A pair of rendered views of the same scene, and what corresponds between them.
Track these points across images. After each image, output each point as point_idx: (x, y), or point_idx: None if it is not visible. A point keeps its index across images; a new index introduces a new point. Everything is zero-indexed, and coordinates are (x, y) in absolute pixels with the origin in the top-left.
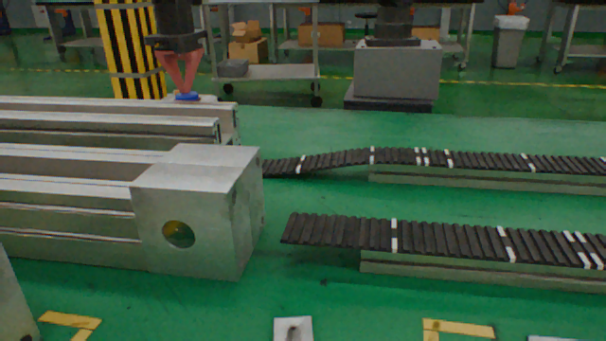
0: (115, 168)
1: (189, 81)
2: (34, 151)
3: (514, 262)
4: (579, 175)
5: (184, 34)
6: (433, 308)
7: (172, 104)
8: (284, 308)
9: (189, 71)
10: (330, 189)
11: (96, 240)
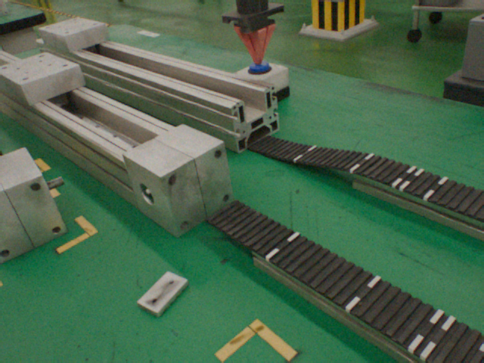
0: (146, 132)
1: (259, 54)
2: (115, 108)
3: (349, 313)
4: None
5: (252, 13)
6: (272, 316)
7: (228, 79)
8: (184, 268)
9: (258, 46)
10: (311, 186)
11: (117, 180)
